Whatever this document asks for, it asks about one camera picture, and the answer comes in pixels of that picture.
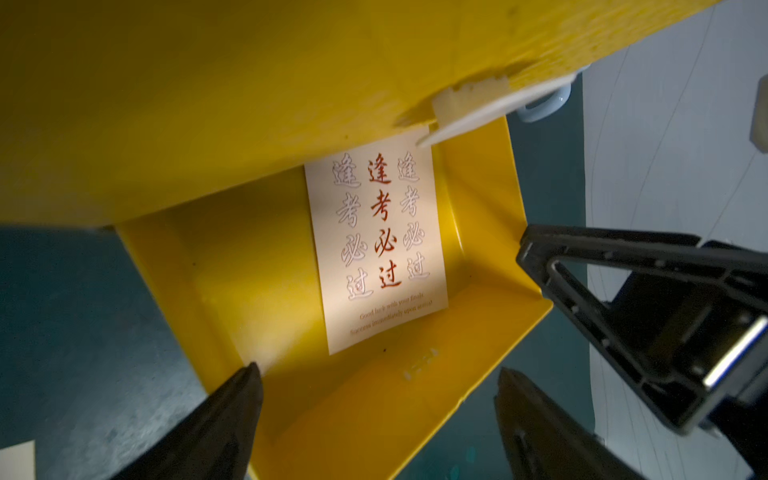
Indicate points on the light blue mug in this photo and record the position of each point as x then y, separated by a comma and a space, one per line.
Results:
546, 106

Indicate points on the yellow drawer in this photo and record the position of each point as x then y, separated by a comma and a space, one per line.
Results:
112, 110
235, 275

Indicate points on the beige postcard small red text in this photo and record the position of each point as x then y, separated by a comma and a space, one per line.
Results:
17, 462

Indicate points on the beige postcard large red characters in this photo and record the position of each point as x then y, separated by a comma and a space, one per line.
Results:
377, 238

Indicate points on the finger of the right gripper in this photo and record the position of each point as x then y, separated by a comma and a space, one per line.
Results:
681, 320

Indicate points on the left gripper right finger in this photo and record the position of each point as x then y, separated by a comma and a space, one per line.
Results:
542, 441

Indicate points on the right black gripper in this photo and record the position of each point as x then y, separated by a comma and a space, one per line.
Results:
744, 432

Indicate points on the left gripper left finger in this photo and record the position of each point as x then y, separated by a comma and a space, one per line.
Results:
215, 441

